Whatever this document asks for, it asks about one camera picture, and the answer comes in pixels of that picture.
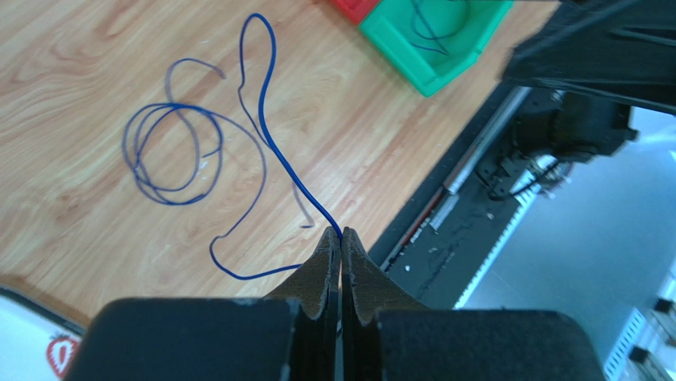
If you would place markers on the strawberry pattern tray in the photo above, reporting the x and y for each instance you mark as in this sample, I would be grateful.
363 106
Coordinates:
37 343

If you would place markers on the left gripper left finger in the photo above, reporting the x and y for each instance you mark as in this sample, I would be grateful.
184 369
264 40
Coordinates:
288 334

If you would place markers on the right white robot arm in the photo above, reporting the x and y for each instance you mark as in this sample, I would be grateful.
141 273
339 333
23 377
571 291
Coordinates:
583 127

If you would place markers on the grey slotted cable duct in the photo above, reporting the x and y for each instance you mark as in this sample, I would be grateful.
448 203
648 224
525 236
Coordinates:
525 200

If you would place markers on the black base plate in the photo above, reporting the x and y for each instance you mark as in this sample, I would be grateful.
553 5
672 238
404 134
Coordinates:
440 237

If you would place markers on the red plastic bin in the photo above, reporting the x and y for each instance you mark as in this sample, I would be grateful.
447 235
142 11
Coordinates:
355 10

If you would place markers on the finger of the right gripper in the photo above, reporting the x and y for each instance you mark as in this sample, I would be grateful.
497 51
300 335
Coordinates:
620 50

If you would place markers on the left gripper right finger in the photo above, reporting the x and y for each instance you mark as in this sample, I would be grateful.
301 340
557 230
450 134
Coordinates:
389 335

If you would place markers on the near green plastic bin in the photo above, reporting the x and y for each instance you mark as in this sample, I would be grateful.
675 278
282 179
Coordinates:
433 42

